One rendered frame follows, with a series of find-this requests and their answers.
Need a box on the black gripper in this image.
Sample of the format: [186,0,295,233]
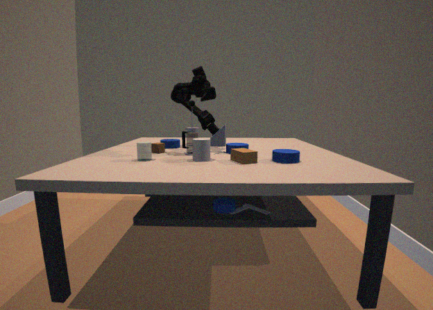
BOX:
[180,86,217,102]

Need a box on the dark grey flat shelf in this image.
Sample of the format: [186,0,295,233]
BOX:
[133,194,316,228]

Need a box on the pale pink cylinder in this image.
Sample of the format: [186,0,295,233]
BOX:
[192,138,210,162]

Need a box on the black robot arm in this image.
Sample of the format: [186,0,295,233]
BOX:
[171,66,220,135]

